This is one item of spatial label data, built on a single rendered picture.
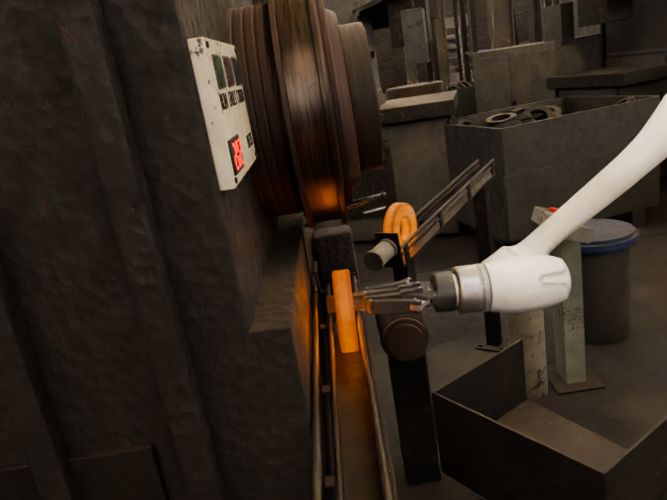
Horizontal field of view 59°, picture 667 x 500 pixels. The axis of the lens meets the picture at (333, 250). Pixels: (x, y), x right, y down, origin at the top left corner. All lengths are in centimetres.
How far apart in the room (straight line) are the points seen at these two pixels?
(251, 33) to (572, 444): 82
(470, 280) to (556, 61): 403
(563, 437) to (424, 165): 303
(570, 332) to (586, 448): 122
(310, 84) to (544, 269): 52
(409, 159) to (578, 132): 102
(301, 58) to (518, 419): 67
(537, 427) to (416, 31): 287
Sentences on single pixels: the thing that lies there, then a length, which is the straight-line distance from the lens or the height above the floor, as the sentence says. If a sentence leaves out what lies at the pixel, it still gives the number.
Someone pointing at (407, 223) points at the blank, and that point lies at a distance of 177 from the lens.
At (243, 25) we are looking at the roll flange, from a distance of 109.
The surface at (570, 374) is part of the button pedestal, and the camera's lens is 226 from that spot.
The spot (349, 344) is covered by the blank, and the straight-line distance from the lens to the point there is 107.
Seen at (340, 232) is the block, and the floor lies 80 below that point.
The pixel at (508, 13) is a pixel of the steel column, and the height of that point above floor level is 153.
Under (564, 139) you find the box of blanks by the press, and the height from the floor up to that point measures 61.
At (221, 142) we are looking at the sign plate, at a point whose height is 112.
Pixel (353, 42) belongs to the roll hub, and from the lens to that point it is 111.
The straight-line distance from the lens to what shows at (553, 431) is 101.
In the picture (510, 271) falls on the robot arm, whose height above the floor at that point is 79.
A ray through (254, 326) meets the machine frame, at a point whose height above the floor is 87.
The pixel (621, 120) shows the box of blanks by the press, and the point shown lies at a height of 65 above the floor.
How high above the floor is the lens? 118
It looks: 17 degrees down
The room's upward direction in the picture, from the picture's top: 10 degrees counter-clockwise
